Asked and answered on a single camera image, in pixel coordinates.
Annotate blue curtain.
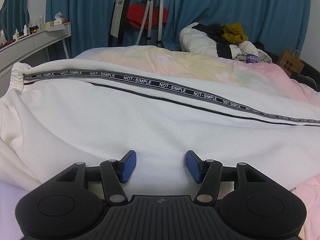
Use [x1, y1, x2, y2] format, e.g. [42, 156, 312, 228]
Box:
[46, 0, 312, 60]

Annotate red cloth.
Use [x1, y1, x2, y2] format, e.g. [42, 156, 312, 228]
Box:
[126, 2, 168, 30]

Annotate mustard yellow garment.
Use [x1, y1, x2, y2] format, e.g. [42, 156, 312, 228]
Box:
[221, 22, 249, 44]

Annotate silver tripod stand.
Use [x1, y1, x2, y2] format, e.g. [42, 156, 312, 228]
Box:
[137, 0, 177, 48]

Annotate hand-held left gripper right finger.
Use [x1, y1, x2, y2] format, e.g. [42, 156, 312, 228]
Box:
[185, 150, 266, 203]

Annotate pile of clothes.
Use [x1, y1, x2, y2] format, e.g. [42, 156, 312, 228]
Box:
[179, 22, 273, 64]

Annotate white board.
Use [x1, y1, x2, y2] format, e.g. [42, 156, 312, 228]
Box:
[111, 0, 130, 38]

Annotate white tissue box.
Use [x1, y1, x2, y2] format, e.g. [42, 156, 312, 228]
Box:
[53, 12, 67, 26]

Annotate brown paper bag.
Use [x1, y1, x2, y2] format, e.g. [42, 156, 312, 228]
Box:
[276, 49, 305, 77]

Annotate white dressing table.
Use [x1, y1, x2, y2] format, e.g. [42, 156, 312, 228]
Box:
[0, 21, 72, 80]

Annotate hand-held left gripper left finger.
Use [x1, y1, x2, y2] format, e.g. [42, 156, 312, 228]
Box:
[56, 150, 137, 204]

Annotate white striped track pants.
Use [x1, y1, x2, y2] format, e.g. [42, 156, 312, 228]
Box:
[0, 59, 320, 193]

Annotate wavy blue mirror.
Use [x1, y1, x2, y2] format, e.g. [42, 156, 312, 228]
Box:
[0, 0, 31, 38]

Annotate black garment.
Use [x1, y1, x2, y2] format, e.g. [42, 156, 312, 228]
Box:
[195, 23, 235, 58]

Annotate black chair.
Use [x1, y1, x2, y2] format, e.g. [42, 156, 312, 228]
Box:
[108, 0, 131, 47]

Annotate pastel bed blanket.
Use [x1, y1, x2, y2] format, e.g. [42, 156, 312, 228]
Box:
[0, 45, 320, 240]

